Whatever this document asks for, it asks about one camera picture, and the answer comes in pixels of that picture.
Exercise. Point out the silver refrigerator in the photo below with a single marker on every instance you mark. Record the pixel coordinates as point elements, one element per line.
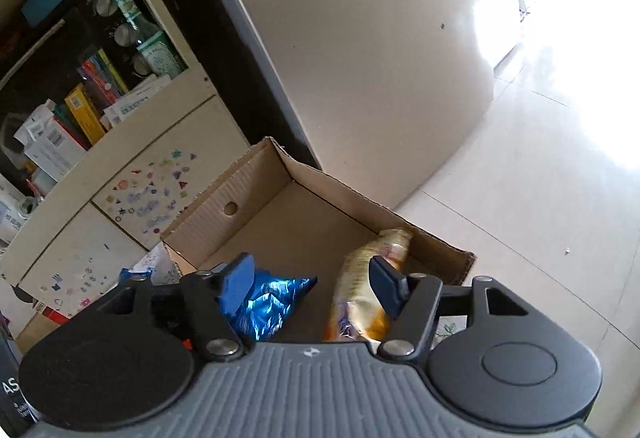
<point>390,58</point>

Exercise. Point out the cardboard box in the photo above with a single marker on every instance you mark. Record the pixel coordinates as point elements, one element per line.
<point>300,223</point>

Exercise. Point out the teal box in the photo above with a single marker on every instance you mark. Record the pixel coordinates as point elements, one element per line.
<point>70,125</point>

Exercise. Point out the large white box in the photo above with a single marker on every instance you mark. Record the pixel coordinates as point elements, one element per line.
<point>50,145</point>

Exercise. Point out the cream shelf cabinet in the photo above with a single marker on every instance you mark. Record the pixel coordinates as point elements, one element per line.
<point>165,153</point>

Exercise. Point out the red striped box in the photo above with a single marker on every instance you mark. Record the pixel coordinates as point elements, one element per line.
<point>102,75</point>

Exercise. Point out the yellow box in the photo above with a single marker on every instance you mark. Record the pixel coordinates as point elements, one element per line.
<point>84,113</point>

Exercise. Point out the yellow snack packet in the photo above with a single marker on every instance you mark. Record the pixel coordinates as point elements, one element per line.
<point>357,278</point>

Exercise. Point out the blue and white packet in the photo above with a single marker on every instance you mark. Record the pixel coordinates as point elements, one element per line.
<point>132,275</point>

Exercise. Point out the white and blue box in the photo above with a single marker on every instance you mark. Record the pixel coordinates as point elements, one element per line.
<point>9,215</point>

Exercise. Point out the black canister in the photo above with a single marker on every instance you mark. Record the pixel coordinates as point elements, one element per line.
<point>12,383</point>

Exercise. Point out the blue foil snack packet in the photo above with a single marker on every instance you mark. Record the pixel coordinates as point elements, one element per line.
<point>267,305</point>

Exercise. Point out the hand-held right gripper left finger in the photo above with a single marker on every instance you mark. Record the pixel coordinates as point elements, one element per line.
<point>238,282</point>

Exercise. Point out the flat white box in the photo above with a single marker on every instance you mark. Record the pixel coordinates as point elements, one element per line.
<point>132,102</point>

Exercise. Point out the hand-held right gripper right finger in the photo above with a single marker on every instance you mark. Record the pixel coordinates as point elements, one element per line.
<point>386,285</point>

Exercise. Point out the green glass bottle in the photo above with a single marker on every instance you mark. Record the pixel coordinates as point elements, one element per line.
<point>152,45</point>

